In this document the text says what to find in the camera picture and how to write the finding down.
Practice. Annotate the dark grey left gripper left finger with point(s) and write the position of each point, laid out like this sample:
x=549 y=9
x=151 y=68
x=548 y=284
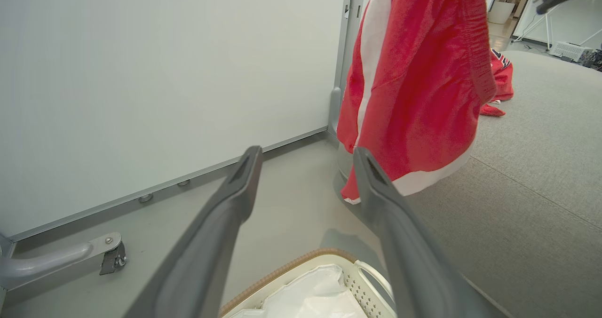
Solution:
x=207 y=252

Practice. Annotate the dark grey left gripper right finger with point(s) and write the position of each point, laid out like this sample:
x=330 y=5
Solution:
x=409 y=252

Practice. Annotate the red shorts with white stripe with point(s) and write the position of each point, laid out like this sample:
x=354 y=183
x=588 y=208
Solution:
x=423 y=73

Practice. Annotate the white stand legs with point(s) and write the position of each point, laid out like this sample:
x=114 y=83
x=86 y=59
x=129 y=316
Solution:
x=548 y=26

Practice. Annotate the white perforated box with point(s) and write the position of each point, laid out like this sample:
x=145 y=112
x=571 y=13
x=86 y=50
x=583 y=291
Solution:
x=569 y=50

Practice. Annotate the white basket with woven rim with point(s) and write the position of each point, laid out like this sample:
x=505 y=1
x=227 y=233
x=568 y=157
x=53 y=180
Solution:
x=360 y=293

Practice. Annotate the round grey levelling foot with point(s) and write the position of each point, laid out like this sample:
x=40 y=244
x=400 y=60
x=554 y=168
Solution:
x=146 y=198
x=183 y=183

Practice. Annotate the red garment with navy print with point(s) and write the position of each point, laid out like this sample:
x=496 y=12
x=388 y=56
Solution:
x=502 y=75

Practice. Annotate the white cloth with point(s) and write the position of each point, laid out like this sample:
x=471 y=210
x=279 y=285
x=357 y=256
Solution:
x=310 y=295

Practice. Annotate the grey partition foot with caster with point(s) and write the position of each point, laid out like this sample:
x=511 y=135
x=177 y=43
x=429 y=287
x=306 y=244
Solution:
x=56 y=259

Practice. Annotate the grey partition foot tube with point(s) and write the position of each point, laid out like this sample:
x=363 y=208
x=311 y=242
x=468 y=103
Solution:
x=335 y=111

